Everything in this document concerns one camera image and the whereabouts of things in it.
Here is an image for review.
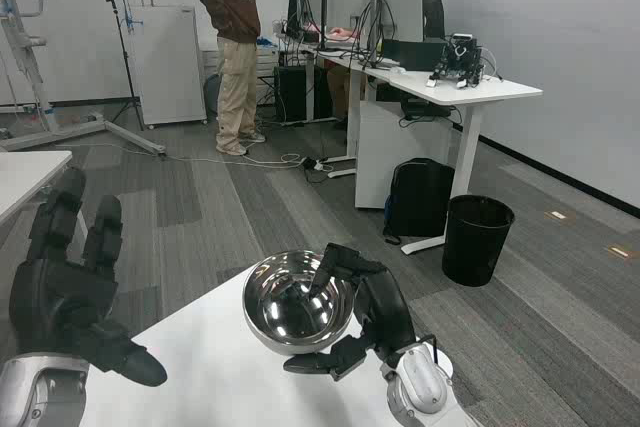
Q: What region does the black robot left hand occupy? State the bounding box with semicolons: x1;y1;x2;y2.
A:
9;166;169;389

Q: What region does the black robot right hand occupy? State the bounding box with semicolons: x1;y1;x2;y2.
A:
283;242;419;382

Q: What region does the shiny metal bowl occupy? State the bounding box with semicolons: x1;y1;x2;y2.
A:
242;249;357;359

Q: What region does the black trash bin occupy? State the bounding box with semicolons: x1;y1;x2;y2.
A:
441;194;516;288

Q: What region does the black backpack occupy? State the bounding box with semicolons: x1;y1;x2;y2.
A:
382;157;457;247

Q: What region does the white side table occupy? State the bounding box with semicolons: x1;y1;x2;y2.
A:
0;150;74;231

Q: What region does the power strip with plugs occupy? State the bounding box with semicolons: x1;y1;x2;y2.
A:
298;156;332;173

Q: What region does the seated person in tan trousers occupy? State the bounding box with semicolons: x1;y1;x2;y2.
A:
324;25;362;129

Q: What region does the black computer tower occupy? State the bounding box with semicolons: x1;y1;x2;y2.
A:
273;65;334;124

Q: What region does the white standing desk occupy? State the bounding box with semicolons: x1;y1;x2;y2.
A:
294;39;544;256

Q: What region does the black tripod stand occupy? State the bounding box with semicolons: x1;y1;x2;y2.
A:
104;0;147;132

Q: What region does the white wheeled cabinet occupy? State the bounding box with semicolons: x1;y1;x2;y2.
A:
126;4;209;130

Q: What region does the black office chair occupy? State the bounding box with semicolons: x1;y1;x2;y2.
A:
423;0;446;40

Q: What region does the person in brown hoodie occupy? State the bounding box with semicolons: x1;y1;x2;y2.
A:
194;0;268;157

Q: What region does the white metal gantry frame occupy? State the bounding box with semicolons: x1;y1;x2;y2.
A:
0;0;167;157

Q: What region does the small robot device with cables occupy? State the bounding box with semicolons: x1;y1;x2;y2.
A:
426;32;503;90

